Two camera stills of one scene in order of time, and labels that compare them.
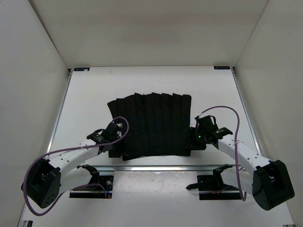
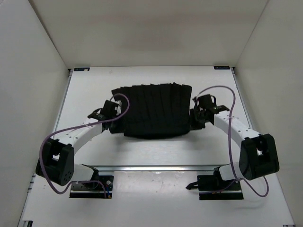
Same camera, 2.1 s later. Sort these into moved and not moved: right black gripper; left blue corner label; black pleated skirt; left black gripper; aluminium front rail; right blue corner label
Moved: right black gripper; left black gripper; black pleated skirt
Not moved: aluminium front rail; right blue corner label; left blue corner label
